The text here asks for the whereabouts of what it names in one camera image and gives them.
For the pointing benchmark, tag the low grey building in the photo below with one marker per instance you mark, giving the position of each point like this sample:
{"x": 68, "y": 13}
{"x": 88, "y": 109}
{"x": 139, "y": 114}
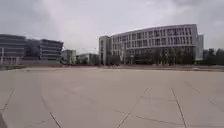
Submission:
{"x": 88, "y": 58}

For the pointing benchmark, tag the grey concrete slab pavement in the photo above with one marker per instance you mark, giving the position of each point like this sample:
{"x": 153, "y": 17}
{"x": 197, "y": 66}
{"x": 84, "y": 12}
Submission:
{"x": 100, "y": 93}

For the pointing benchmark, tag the small grey building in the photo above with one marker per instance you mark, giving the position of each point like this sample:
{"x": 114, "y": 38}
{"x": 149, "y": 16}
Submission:
{"x": 68, "y": 56}

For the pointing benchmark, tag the curved white office building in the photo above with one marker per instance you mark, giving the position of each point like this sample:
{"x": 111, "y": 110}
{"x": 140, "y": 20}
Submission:
{"x": 153, "y": 40}

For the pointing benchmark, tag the dark glass building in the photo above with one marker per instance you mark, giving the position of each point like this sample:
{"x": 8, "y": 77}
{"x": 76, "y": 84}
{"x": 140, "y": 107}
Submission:
{"x": 40, "y": 50}

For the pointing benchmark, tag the clump of dark trees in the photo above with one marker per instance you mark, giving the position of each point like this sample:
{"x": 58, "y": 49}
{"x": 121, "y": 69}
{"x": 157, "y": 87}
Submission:
{"x": 213, "y": 57}

